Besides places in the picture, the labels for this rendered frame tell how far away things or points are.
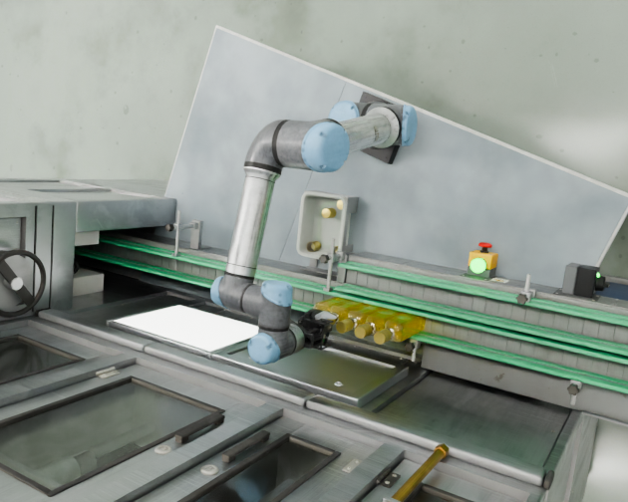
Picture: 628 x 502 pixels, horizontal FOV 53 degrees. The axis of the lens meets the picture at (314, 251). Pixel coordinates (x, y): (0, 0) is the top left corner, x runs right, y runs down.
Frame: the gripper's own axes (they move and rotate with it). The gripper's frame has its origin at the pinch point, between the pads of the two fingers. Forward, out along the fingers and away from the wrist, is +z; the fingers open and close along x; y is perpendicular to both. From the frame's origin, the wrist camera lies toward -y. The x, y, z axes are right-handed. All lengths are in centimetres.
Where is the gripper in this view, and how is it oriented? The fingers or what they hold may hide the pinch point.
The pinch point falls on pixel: (324, 322)
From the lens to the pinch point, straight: 180.9
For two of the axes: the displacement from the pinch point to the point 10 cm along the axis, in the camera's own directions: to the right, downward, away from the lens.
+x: 1.0, -9.8, -1.6
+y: 8.6, 1.7, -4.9
